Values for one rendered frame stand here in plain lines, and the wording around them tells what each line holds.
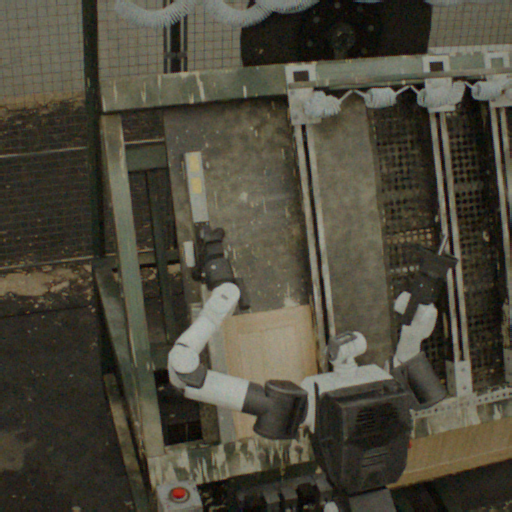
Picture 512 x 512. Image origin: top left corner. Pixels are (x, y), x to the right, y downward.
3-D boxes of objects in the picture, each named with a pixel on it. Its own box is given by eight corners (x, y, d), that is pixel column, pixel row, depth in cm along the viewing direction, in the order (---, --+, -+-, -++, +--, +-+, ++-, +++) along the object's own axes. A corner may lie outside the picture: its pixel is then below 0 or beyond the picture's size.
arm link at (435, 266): (458, 266, 255) (444, 301, 260) (459, 254, 264) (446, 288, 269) (418, 251, 257) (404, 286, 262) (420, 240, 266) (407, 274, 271)
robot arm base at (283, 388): (287, 429, 254) (300, 445, 243) (246, 423, 250) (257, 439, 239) (301, 381, 252) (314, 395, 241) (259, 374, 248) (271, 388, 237)
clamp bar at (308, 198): (315, 421, 300) (340, 438, 277) (275, 71, 290) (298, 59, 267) (343, 415, 302) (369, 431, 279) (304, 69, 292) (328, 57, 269)
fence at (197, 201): (218, 440, 291) (221, 443, 287) (182, 154, 283) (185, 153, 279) (233, 438, 292) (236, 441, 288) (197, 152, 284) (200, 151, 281)
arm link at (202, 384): (162, 399, 248) (238, 420, 247) (163, 379, 238) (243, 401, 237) (173, 364, 255) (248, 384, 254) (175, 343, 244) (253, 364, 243)
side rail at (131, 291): (142, 449, 290) (147, 458, 280) (98, 117, 281) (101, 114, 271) (159, 446, 292) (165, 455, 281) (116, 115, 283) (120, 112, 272)
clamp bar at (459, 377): (443, 394, 312) (476, 408, 289) (408, 61, 302) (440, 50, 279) (467, 389, 315) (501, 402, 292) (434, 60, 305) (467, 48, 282)
